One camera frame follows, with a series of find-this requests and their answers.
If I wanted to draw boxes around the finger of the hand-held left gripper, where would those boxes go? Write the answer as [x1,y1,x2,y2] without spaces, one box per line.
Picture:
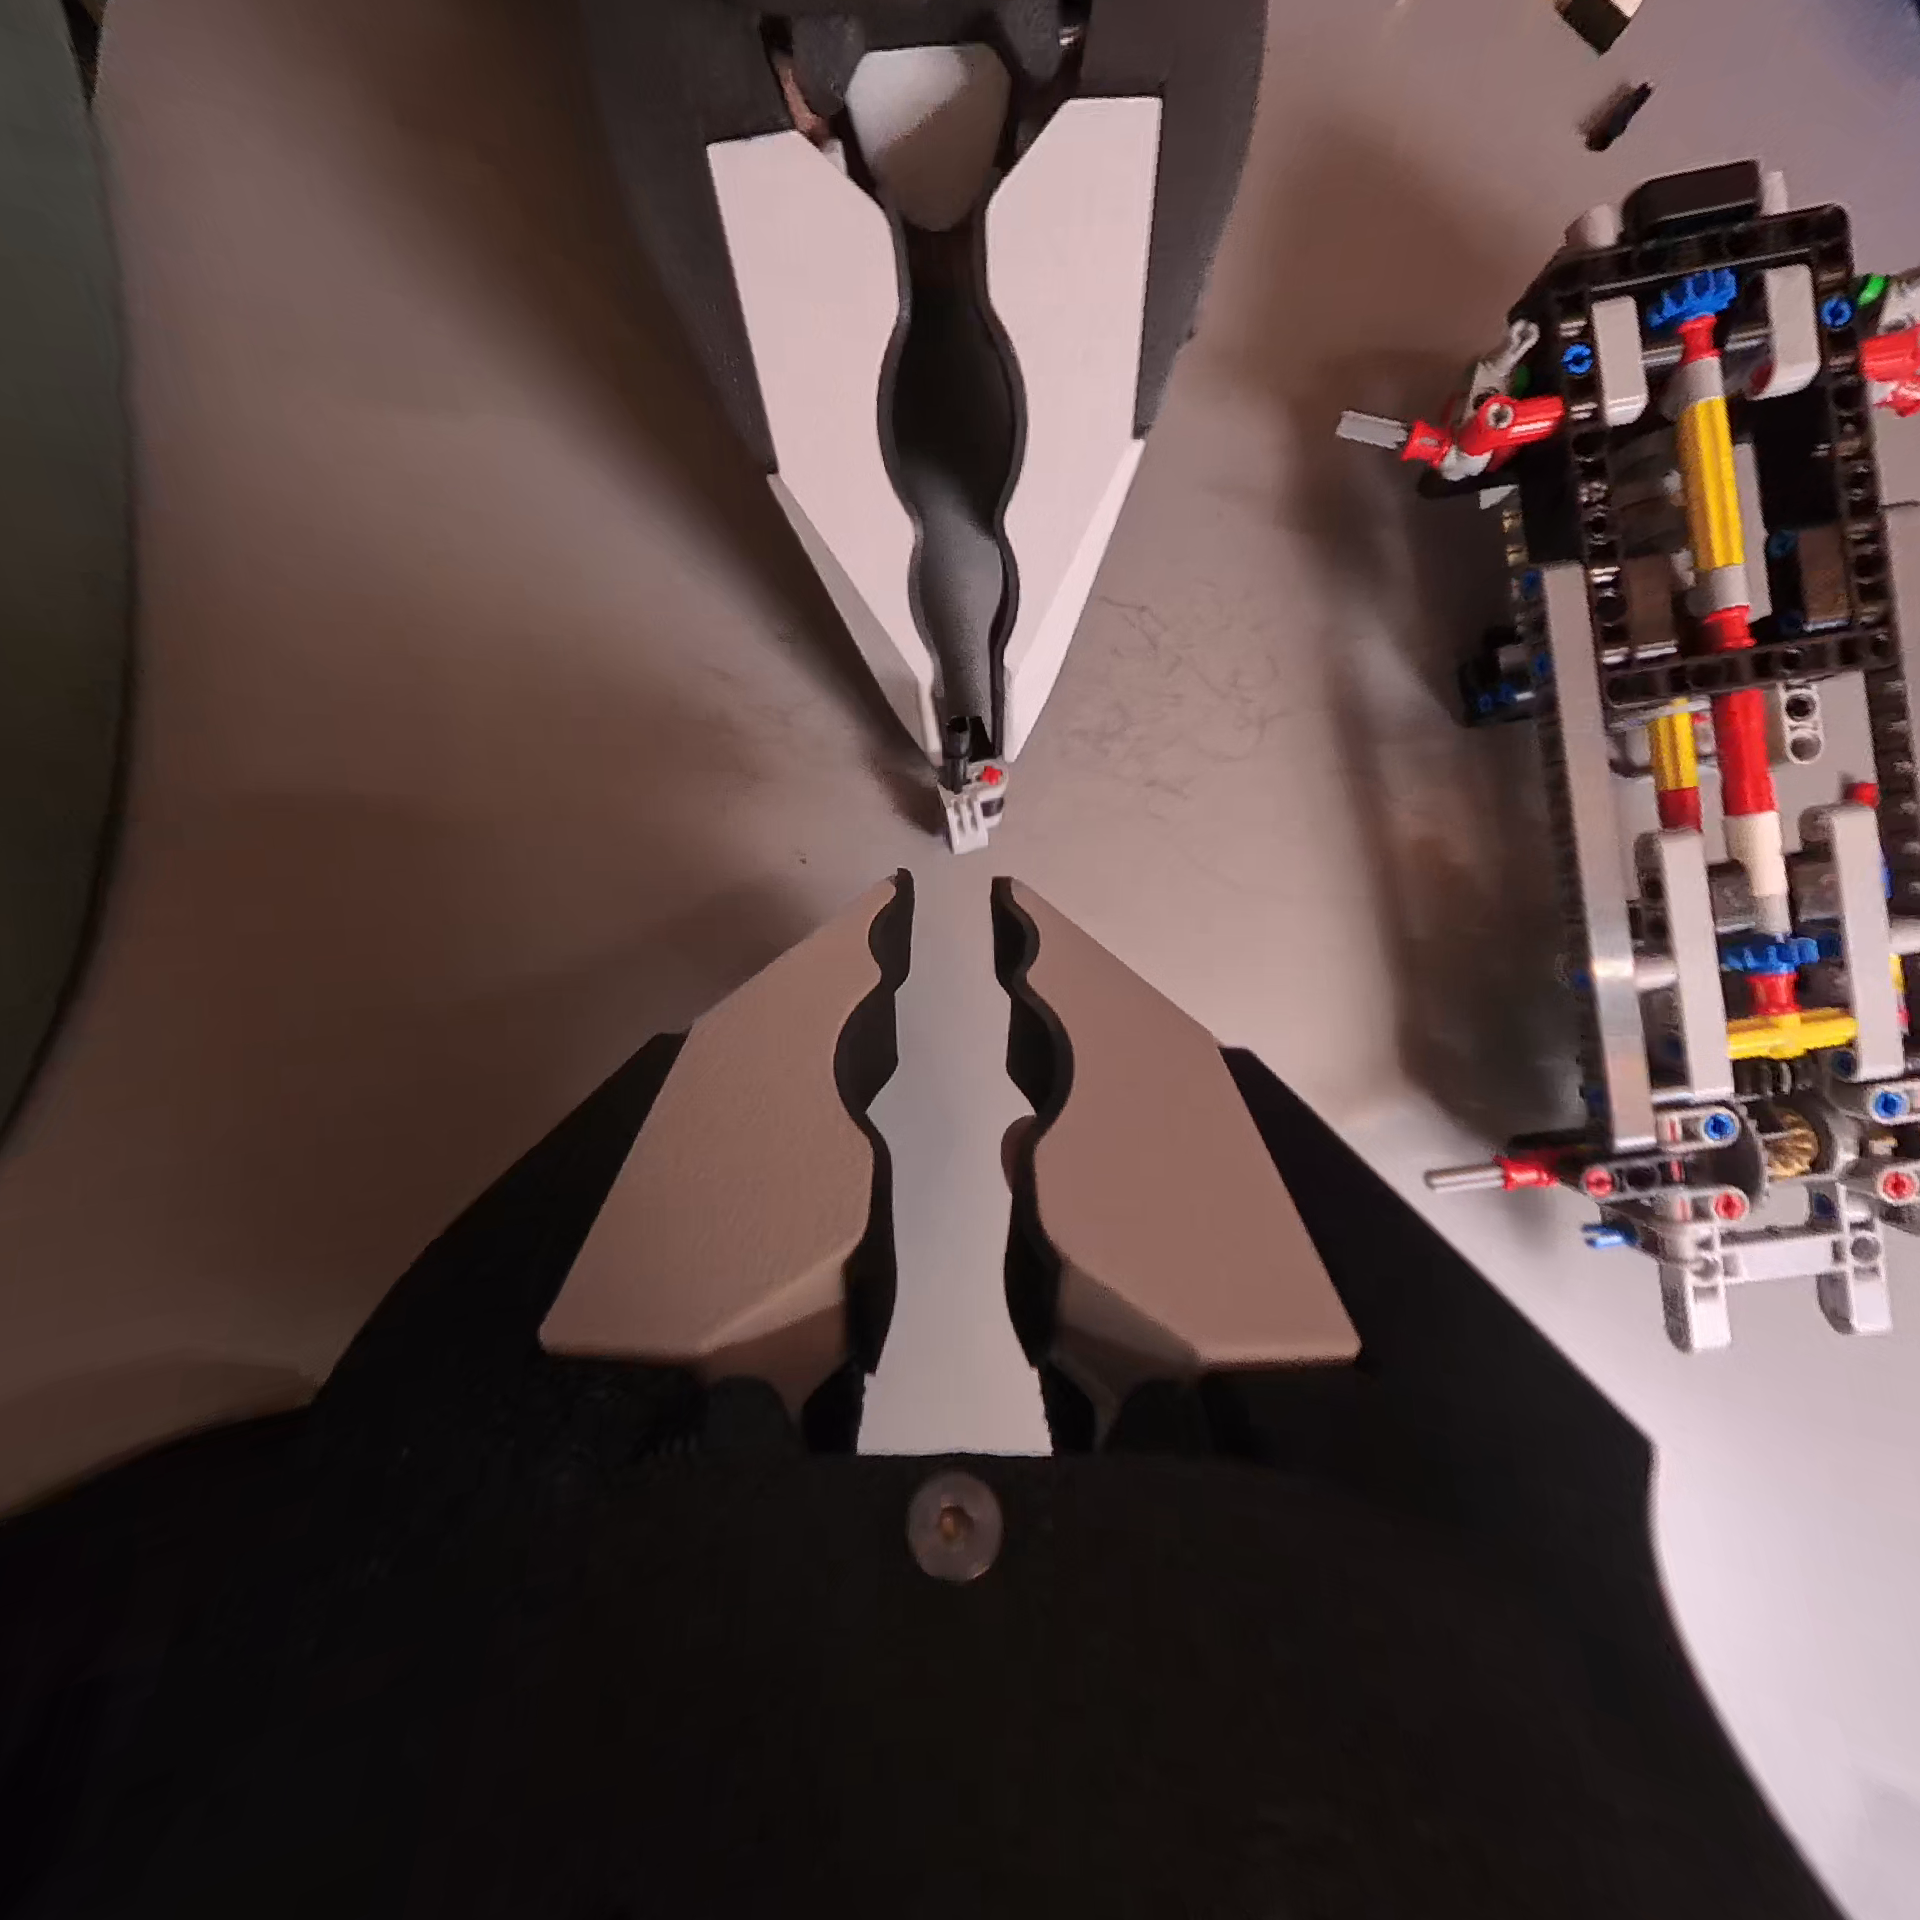
[960,97,1165,754]
[704,133,962,753]

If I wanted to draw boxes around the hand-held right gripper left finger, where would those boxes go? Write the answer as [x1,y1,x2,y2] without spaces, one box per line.
[538,867,917,1412]

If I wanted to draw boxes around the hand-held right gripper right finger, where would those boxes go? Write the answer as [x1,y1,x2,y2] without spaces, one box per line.
[989,878,1365,1420]

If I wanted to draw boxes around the small grey black lego assembly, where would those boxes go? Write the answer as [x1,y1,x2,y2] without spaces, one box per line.
[936,715,1008,857]

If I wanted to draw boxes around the lego car chassis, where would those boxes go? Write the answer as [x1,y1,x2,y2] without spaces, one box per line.
[1336,158,1920,1354]

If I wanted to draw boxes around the person's green sweater torso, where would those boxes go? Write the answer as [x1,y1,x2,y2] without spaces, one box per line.
[0,0,140,1157]

